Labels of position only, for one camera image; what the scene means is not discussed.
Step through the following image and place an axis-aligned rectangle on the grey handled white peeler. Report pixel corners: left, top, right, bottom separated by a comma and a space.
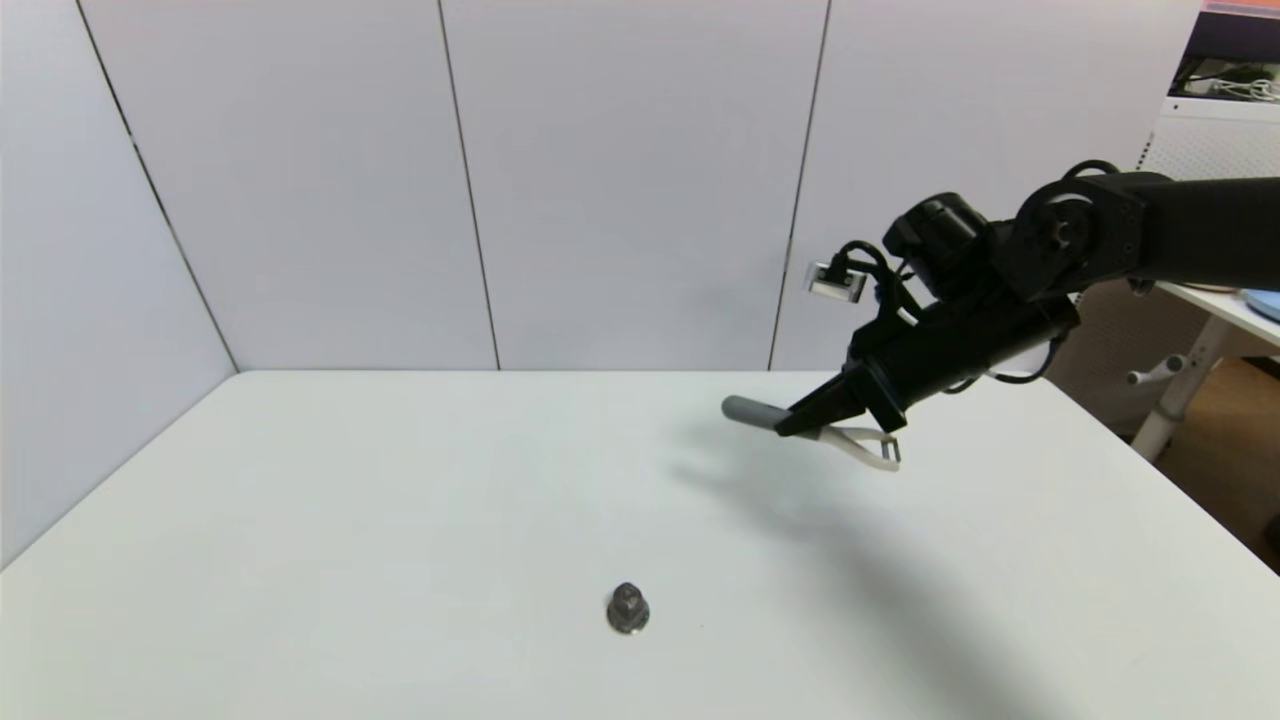
721, 395, 903, 473

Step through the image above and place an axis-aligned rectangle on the white side table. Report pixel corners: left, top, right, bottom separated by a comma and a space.
1150, 280, 1280, 346

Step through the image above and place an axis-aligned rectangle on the grey metal flange nut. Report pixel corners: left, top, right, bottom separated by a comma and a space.
606, 582, 651, 636

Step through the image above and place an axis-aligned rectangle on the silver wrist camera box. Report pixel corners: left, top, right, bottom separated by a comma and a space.
808, 262, 867, 303

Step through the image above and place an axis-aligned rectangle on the thin black camera cable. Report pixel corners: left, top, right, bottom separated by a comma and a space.
828, 240, 1063, 387

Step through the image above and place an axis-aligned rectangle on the white desk leg frame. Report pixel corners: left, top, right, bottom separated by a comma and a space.
1128, 315, 1233, 463

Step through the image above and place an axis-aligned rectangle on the dark shelf with white cables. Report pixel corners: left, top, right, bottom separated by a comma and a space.
1168, 8, 1280, 101

